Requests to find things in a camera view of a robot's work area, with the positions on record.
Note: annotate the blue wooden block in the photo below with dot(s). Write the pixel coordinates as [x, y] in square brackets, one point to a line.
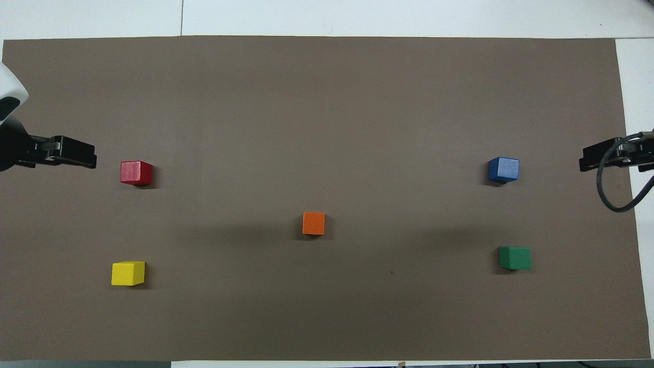
[504, 169]

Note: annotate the green wooden block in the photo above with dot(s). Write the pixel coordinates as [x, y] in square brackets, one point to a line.
[515, 258]

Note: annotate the orange wooden block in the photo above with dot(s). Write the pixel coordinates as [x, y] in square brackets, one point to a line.
[313, 223]

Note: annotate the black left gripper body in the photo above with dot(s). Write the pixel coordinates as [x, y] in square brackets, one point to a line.
[13, 145]

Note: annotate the brown table mat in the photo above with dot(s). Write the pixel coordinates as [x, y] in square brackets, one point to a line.
[327, 102]

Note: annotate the red wooden block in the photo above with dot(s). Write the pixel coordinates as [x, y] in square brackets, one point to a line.
[136, 172]

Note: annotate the yellow wooden block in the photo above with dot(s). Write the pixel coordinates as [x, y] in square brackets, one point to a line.
[127, 273]

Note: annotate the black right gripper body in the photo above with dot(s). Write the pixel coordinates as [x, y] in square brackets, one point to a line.
[637, 152]

